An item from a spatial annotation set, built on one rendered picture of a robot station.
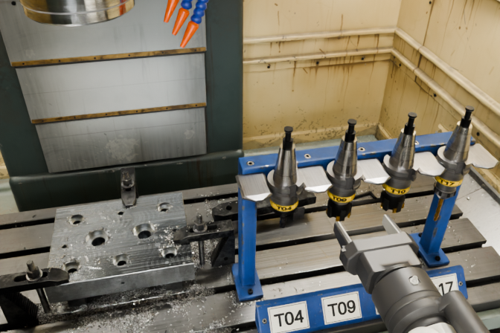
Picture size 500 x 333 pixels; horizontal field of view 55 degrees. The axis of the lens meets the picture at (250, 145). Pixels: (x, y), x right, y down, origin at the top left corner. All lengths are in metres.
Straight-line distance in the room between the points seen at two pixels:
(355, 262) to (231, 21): 0.76
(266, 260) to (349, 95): 1.01
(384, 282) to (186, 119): 0.83
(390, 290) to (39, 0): 0.61
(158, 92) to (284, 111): 0.72
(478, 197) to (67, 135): 1.17
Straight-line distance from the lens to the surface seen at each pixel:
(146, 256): 1.04
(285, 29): 1.75
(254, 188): 0.83
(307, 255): 1.15
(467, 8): 1.58
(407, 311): 0.69
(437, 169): 0.94
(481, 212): 1.50
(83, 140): 1.40
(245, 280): 1.06
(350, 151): 0.83
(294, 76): 1.84
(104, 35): 1.24
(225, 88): 1.38
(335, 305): 1.02
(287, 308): 0.99
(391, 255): 0.76
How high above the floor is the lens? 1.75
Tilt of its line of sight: 35 degrees down
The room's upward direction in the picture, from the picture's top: 1 degrees clockwise
